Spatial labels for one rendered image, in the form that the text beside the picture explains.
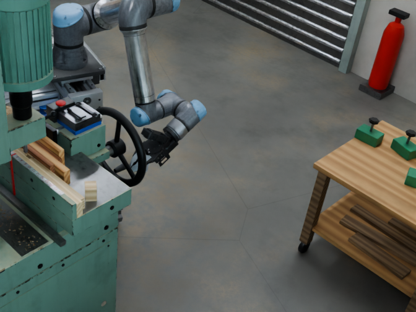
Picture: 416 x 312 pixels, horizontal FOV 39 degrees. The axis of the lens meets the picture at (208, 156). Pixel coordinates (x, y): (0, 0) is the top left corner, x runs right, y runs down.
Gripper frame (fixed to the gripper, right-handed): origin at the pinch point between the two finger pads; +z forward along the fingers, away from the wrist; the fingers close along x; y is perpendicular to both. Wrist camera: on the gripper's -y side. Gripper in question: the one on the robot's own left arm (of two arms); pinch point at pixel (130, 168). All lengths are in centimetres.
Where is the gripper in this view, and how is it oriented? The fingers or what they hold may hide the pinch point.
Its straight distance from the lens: 212.5
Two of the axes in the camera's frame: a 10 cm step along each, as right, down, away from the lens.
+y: 2.2, 5.3, 8.2
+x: -6.9, -5.1, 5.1
